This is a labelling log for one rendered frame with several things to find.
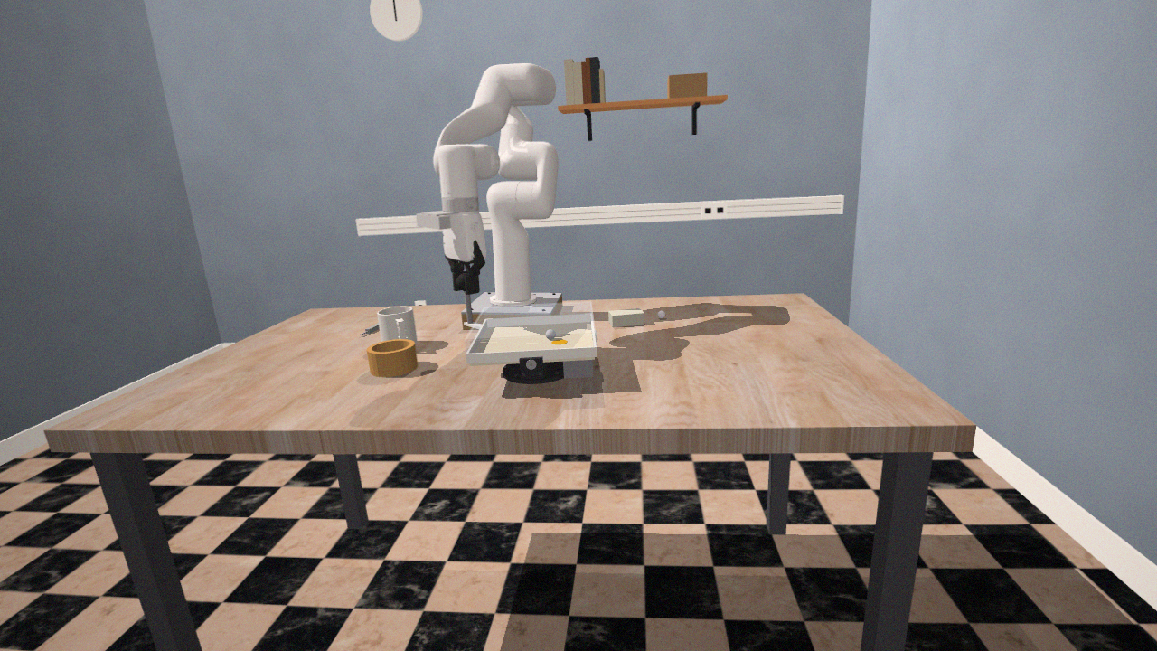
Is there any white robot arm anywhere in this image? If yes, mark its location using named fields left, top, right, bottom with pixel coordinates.
left=417, top=62, right=559, bottom=306

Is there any grey mug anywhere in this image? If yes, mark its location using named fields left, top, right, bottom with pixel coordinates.
left=377, top=308, right=418, bottom=345

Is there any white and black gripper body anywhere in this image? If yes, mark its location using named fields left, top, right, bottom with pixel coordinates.
left=443, top=210, right=486, bottom=262

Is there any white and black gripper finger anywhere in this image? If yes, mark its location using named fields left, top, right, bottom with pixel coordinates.
left=465, top=241, right=485, bottom=295
left=445, top=256, right=466, bottom=291

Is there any tan hollow ring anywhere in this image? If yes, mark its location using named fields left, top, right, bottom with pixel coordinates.
left=367, top=339, right=418, bottom=377

